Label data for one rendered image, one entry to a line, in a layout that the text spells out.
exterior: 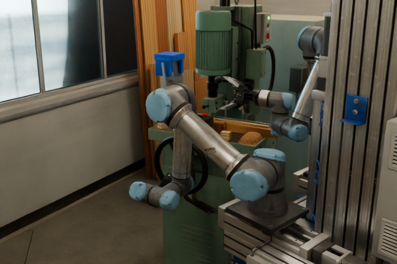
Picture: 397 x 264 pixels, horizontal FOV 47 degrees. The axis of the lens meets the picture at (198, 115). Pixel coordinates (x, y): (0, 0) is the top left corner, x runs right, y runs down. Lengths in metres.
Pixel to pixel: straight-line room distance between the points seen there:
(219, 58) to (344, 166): 0.88
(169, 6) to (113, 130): 1.17
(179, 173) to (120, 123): 2.08
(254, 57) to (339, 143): 0.92
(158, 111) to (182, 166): 0.32
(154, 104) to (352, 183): 0.74
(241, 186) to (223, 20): 0.96
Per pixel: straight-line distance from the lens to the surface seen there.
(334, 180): 1.71
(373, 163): 1.62
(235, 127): 2.34
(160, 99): 1.61
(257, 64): 2.42
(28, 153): 3.31
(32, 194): 3.42
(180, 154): 1.83
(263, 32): 2.50
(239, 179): 1.53
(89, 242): 3.20
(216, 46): 2.23
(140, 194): 1.83
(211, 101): 2.32
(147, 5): 3.82
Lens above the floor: 1.63
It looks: 16 degrees down
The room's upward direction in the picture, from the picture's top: straight up
